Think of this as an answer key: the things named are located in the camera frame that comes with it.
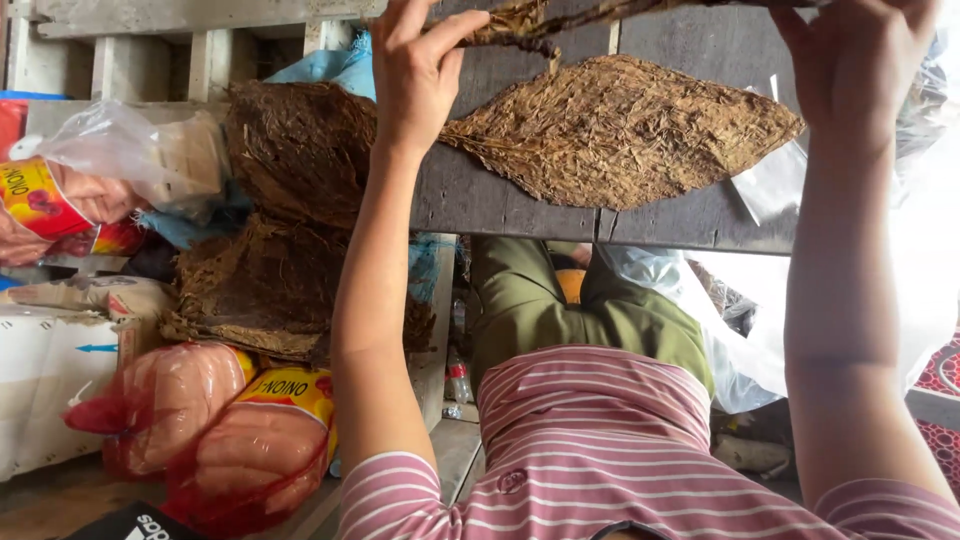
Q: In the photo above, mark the person's right hand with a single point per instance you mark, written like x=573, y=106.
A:
x=855, y=67

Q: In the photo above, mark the person's left hand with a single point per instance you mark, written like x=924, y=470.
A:
x=405, y=90

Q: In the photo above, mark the person's right fingers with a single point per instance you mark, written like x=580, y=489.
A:
x=787, y=26

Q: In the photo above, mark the curled dried tobacco leaf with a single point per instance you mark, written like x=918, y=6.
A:
x=600, y=13

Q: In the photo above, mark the small clear plastic sleeve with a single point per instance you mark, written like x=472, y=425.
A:
x=769, y=180

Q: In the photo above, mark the flat dried tobacco leaf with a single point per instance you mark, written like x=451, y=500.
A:
x=622, y=135

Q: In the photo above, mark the dark wooden table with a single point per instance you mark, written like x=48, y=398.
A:
x=517, y=202

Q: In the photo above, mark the orange round object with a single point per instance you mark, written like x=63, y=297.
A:
x=570, y=286

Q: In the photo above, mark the olive green trousers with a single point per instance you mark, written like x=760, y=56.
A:
x=525, y=300

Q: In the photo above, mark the red patterned mat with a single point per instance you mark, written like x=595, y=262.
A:
x=937, y=442

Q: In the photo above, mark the blue woven sack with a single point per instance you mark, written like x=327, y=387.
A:
x=341, y=67

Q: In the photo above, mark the pink striped shirt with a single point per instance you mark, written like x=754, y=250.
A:
x=600, y=465

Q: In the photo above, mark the small plastic bottle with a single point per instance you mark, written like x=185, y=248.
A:
x=459, y=375

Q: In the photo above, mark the dark brown tobacco leaf bundle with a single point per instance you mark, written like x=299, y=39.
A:
x=300, y=150

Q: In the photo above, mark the stack of dried tobacco leaves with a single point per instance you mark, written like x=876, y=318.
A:
x=262, y=292

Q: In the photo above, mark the pale wooden crate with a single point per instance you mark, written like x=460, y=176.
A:
x=135, y=52

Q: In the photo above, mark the clear crumpled plastic bag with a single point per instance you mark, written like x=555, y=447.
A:
x=127, y=154

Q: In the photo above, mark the red net onion bag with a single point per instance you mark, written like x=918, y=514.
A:
x=172, y=405
x=52, y=206
x=255, y=457

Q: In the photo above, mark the white cardboard box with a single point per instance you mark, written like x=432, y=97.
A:
x=52, y=375

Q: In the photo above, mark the black bag with white print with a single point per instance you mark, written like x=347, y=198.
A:
x=135, y=523

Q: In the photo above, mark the pale wooden post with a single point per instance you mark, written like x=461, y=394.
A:
x=435, y=375

